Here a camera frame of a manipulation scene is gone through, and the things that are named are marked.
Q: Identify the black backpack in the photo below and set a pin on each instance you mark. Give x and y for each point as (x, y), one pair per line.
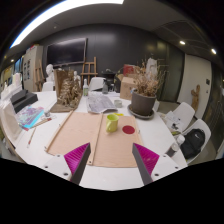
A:
(192, 143)

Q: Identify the grey printed paper sheet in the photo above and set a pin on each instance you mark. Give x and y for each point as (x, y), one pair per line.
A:
(100, 103)

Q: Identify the tan wood-framed board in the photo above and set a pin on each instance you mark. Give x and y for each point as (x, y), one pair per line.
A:
(80, 133)

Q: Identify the wooden carved figure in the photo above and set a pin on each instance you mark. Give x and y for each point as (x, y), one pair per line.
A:
(196, 96)

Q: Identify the black wall screen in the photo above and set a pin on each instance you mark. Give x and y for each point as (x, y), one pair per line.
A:
(66, 51)

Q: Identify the flat round red coaster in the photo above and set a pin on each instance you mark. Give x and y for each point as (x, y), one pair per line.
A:
(128, 129)

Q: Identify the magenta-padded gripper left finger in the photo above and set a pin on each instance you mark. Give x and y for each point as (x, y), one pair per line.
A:
(75, 158)

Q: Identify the brown relief sculpture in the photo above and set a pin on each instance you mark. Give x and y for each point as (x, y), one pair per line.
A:
(68, 93)

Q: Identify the white spray bottle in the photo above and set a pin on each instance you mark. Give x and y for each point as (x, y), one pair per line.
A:
(85, 89)

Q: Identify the stack of papers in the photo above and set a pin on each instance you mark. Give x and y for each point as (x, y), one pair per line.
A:
(173, 120)

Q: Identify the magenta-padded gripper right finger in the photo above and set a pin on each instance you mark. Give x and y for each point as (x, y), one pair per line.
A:
(148, 160)

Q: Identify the colourful painted book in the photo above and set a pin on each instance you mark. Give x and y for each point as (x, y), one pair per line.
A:
(30, 116)

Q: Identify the dried plant in grey pot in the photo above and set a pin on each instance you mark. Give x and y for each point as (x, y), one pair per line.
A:
(143, 101)

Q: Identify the yellow-green mug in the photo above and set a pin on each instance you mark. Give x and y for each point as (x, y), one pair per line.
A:
(112, 123)

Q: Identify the black box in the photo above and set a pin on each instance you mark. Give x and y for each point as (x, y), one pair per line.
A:
(23, 100)

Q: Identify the white cabinet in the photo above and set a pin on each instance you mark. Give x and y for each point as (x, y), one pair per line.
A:
(31, 66)

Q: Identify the white shell chair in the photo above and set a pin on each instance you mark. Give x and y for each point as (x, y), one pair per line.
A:
(186, 111)
(204, 126)

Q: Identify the white plaster bust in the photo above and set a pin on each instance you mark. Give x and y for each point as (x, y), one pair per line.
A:
(50, 73)

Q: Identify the grey plant saucer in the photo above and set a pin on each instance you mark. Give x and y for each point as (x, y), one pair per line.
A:
(133, 112)

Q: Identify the yellow tag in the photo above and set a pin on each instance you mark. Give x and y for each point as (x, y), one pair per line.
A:
(118, 114)

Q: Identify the wooden easel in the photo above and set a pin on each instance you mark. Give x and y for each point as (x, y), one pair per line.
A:
(89, 71)

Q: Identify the round ceiling spotlight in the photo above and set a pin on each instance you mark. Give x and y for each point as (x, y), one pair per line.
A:
(213, 51)
(182, 42)

